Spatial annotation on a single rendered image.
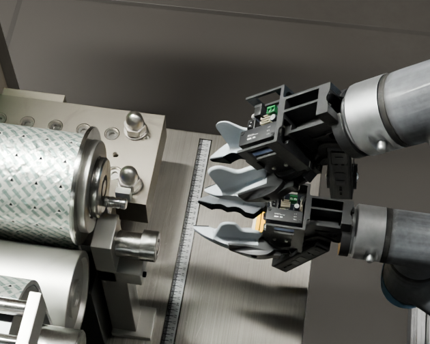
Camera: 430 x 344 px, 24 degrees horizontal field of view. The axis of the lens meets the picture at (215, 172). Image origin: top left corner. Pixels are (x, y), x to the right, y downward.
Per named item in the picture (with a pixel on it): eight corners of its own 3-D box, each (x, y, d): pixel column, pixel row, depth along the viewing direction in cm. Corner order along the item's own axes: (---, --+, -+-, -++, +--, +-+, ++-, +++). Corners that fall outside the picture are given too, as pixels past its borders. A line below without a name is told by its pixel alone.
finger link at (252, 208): (204, 166, 136) (269, 184, 135) (205, 188, 141) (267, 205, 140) (197, 185, 135) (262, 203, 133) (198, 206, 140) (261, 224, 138)
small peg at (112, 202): (124, 208, 123) (126, 197, 123) (102, 205, 123) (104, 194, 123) (126, 210, 124) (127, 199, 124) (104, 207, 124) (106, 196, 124)
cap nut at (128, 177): (139, 196, 147) (137, 181, 143) (115, 193, 147) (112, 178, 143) (144, 175, 149) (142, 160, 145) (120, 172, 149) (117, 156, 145)
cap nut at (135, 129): (145, 142, 152) (143, 125, 148) (121, 138, 152) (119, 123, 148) (149, 122, 153) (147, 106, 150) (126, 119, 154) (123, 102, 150)
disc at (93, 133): (81, 266, 125) (67, 206, 112) (77, 265, 125) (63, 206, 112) (106, 168, 133) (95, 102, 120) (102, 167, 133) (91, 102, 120)
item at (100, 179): (110, 145, 123) (111, 192, 128) (95, 143, 123) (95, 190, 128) (96, 183, 117) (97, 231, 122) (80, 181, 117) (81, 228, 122)
